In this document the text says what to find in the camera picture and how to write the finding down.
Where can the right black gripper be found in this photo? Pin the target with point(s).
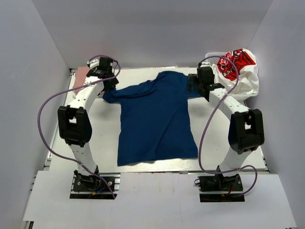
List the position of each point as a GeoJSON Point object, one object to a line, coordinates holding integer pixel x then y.
{"type": "Point", "coordinates": [193, 79]}

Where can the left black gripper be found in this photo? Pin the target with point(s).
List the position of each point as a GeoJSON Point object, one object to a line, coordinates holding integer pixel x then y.
{"type": "Point", "coordinates": [114, 82]}

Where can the white red print t shirt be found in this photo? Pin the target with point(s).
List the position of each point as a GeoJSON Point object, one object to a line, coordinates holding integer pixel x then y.
{"type": "Point", "coordinates": [239, 71]}

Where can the blue t shirt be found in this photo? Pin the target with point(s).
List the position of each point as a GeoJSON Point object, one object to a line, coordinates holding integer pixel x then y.
{"type": "Point", "coordinates": [155, 122]}

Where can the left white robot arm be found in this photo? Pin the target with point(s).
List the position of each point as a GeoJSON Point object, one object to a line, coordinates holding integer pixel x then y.
{"type": "Point", "coordinates": [74, 124]}

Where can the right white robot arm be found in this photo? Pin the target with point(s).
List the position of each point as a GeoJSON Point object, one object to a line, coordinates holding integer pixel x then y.
{"type": "Point", "coordinates": [246, 130]}

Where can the folded pink t shirt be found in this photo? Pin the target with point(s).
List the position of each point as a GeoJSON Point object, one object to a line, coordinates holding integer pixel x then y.
{"type": "Point", "coordinates": [80, 76]}

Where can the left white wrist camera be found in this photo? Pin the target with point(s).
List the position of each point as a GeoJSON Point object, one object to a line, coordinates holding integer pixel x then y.
{"type": "Point", "coordinates": [93, 63]}

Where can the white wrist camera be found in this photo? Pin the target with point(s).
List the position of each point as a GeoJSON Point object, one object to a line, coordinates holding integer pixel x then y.
{"type": "Point", "coordinates": [93, 63]}
{"type": "Point", "coordinates": [204, 64]}

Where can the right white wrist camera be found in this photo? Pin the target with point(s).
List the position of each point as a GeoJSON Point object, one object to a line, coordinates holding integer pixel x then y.
{"type": "Point", "coordinates": [204, 64]}

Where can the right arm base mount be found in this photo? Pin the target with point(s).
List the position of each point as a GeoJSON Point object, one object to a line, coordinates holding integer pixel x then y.
{"type": "Point", "coordinates": [214, 189]}

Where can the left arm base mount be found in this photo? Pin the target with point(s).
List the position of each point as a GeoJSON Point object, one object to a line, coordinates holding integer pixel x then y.
{"type": "Point", "coordinates": [85, 190]}

